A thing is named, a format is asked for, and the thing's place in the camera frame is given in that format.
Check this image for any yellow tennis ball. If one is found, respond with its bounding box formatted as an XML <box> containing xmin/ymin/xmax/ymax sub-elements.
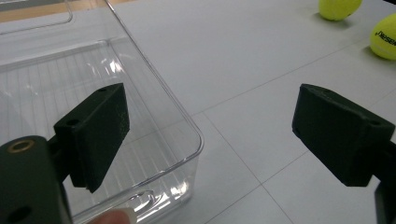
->
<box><xmin>318</xmin><ymin>0</ymin><xmax>363</xmax><ymax>21</ymax></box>
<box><xmin>369</xmin><ymin>12</ymin><xmax>396</xmax><ymax>61</ymax></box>

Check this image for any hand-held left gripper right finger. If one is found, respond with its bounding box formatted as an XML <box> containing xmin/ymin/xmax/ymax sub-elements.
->
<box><xmin>291</xmin><ymin>83</ymin><xmax>396</xmax><ymax>188</ymax></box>

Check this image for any clear plastic container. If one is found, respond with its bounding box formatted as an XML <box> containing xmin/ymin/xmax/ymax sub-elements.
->
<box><xmin>0</xmin><ymin>0</ymin><xmax>205</xmax><ymax>224</ymax></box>

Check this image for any wooden table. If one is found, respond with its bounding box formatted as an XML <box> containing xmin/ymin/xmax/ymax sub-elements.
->
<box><xmin>0</xmin><ymin>0</ymin><xmax>134</xmax><ymax>23</ymax></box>

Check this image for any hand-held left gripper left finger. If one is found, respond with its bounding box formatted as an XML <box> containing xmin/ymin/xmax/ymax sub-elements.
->
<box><xmin>46</xmin><ymin>82</ymin><xmax>131</xmax><ymax>194</ymax></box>

